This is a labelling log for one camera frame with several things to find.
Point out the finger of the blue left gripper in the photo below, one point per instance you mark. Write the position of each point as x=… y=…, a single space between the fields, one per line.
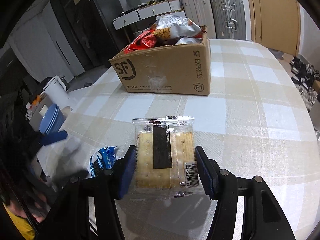
x=52 y=138

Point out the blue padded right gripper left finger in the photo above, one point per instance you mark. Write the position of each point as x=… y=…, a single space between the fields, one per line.
x=86 y=208

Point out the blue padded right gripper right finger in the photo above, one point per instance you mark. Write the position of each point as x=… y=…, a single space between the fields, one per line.
x=263 y=217

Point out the blue cookie snack pack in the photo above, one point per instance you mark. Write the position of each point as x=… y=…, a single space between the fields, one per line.
x=102 y=160

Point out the orange cracker pack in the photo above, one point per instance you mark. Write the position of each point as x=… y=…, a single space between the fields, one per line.
x=166 y=165

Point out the red snack bag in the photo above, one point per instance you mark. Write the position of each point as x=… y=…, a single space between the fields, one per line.
x=146 y=40

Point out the white noodle snack bag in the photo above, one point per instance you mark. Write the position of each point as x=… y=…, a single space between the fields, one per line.
x=170 y=30

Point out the yellow sleeve forearm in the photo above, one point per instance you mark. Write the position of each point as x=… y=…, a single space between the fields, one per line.
x=22 y=225

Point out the person's left hand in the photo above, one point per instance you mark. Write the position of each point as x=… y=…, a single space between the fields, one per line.
x=38 y=208

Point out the blue stacked bowls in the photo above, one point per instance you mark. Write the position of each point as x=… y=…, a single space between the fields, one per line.
x=52 y=120

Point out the white electric kettle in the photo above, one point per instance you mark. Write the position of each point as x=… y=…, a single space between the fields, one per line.
x=56 y=90

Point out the checkered tablecloth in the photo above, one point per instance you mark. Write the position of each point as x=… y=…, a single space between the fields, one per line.
x=253 y=122

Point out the black refrigerator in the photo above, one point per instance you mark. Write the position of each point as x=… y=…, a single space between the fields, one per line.
x=89 y=30

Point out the shoe rack with shoes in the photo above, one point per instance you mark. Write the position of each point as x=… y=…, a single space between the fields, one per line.
x=305 y=76

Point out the brown SF Express cardboard box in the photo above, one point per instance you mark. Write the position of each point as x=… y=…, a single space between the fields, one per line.
x=173 y=69

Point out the white drawer desk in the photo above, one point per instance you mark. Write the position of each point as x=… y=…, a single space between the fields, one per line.
x=157 y=10

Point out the beige suitcase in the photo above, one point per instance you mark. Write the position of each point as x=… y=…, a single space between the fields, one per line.
x=200 y=12

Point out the wooden door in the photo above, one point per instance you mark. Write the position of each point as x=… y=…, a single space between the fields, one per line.
x=275 y=24

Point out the silver grey suitcase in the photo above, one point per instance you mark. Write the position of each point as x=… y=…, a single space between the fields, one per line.
x=229 y=19

